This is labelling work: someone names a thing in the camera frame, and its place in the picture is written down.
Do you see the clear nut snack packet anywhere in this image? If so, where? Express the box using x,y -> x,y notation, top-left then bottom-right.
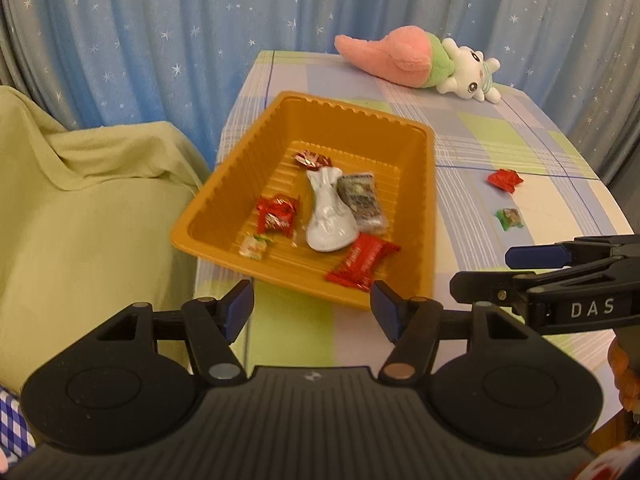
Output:
336,172 -> 388,232

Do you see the plaid tablecloth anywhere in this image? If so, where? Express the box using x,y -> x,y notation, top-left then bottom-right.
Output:
218,51 -> 631,370

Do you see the green candy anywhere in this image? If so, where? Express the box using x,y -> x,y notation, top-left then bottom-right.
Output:
495,208 -> 524,231

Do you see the yellow candy wrapper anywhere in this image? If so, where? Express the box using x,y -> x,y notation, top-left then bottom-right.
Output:
239,233 -> 274,260

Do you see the silver green snack bag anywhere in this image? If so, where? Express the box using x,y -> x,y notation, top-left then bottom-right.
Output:
306,167 -> 359,252

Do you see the small red candy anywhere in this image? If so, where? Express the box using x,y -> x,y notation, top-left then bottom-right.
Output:
256,194 -> 299,237

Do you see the red twisted candy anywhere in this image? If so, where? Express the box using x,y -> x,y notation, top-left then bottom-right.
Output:
293,150 -> 332,171

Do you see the blue star curtain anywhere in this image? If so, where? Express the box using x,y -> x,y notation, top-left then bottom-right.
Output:
1,0 -> 639,180

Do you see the right hand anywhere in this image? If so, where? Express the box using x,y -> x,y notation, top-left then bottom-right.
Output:
608,338 -> 640,412

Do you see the orange plastic tray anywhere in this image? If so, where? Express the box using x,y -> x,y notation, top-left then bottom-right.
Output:
171,92 -> 436,309

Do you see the green cloth covered sofa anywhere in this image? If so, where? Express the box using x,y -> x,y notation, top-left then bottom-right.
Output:
1,87 -> 208,391

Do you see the red square snack pouch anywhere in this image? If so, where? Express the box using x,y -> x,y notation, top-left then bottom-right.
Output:
487,168 -> 524,194

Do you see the blue checkered cloth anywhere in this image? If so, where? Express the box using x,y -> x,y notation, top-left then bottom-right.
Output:
0,387 -> 36,465

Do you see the pink carrot bunny plush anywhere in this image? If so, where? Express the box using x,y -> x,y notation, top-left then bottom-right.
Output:
334,25 -> 501,104

